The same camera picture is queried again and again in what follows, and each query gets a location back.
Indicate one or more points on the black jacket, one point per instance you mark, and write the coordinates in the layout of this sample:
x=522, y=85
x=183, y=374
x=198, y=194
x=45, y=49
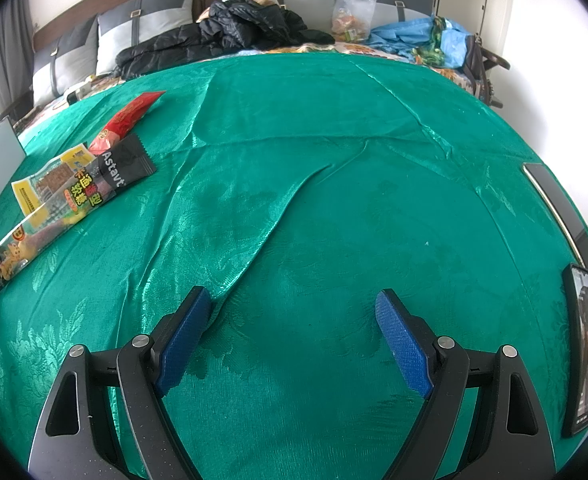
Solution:
x=231, y=27

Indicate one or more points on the dark handbag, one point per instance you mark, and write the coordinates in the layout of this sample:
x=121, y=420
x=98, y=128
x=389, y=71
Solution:
x=478, y=62

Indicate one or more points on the black smartphone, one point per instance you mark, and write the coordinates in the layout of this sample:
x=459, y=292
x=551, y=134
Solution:
x=575, y=282

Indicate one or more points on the left grey pillow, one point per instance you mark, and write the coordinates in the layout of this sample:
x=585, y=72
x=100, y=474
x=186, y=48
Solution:
x=64, y=62

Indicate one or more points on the yellow snack packet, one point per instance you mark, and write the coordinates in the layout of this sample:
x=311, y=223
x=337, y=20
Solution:
x=34, y=190

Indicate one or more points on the green satin cloth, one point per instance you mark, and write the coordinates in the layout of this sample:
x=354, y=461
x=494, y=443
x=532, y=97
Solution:
x=295, y=187

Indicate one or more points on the clear plastic bag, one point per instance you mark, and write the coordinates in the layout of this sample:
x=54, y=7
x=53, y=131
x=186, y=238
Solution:
x=352, y=20

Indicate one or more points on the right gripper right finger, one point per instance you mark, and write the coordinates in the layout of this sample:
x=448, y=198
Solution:
x=508, y=436

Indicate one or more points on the middle grey pillow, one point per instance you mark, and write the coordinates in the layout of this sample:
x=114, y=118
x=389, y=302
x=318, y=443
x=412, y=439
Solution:
x=134, y=22

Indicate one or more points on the dark tablet device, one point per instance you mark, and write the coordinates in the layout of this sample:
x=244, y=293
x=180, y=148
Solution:
x=561, y=208

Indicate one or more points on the black clear long snack pack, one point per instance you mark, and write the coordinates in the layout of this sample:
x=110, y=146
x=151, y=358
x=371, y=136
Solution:
x=92, y=186

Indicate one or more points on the blue clothing pile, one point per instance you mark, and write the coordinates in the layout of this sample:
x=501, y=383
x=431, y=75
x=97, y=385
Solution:
x=434, y=40

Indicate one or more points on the grey curtain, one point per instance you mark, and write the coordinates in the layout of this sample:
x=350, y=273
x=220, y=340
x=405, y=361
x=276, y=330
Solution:
x=16, y=59

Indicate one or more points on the red snack packet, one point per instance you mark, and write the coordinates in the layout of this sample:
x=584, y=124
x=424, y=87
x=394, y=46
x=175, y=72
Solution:
x=122, y=122

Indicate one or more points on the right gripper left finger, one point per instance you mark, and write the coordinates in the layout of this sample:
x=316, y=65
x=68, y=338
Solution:
x=76, y=437

